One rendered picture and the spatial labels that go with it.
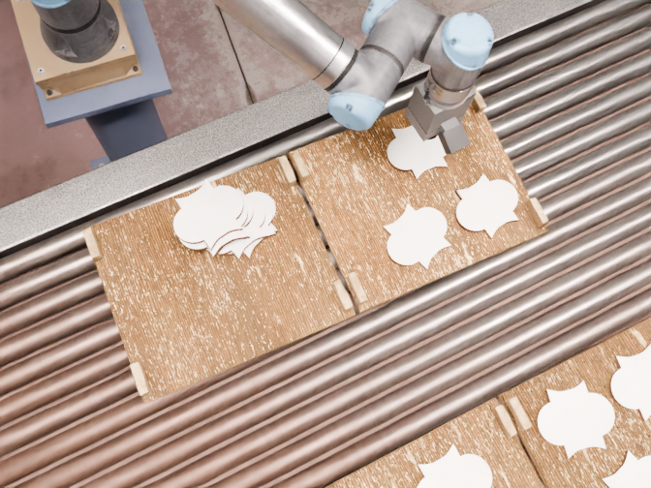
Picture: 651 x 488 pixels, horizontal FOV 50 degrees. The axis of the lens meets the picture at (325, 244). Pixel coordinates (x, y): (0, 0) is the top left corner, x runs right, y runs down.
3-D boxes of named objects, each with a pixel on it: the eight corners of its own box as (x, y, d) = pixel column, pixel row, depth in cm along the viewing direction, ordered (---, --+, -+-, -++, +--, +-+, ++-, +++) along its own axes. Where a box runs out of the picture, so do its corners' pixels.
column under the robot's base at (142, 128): (90, 162, 233) (-16, 3, 150) (199, 130, 239) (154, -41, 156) (120, 264, 224) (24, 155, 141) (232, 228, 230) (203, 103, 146)
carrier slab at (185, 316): (84, 231, 132) (82, 228, 130) (284, 157, 139) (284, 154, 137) (145, 404, 123) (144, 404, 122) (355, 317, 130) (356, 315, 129)
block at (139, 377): (131, 366, 124) (128, 364, 121) (141, 362, 124) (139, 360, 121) (142, 397, 122) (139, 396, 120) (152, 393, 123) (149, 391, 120)
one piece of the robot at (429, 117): (454, 131, 110) (433, 170, 125) (500, 106, 111) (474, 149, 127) (414, 72, 112) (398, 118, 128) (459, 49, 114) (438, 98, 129)
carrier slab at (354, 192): (287, 155, 139) (287, 152, 137) (466, 87, 146) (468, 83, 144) (359, 313, 130) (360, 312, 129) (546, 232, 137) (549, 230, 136)
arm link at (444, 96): (485, 79, 110) (444, 102, 109) (478, 94, 115) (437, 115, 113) (460, 44, 112) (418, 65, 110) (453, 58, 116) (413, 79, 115)
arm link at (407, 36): (351, 31, 101) (418, 64, 100) (386, -27, 104) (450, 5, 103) (347, 58, 109) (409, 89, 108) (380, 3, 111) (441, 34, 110)
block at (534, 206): (523, 202, 137) (528, 198, 135) (532, 199, 137) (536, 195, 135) (538, 229, 136) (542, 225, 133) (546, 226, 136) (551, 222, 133)
